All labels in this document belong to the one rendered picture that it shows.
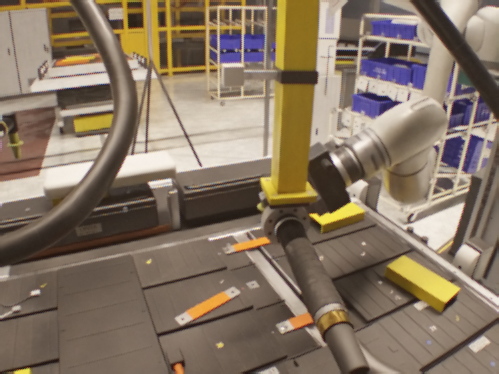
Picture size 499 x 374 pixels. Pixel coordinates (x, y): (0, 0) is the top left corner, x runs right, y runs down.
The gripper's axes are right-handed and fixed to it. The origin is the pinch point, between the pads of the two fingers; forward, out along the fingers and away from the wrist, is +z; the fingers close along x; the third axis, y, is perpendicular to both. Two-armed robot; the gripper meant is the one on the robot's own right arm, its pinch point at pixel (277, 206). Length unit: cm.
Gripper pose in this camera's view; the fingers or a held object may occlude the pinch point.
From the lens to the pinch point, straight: 71.6
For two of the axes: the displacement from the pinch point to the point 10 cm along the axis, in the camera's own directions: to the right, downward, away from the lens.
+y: 1.6, 4.3, -8.9
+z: -8.6, 5.0, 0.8
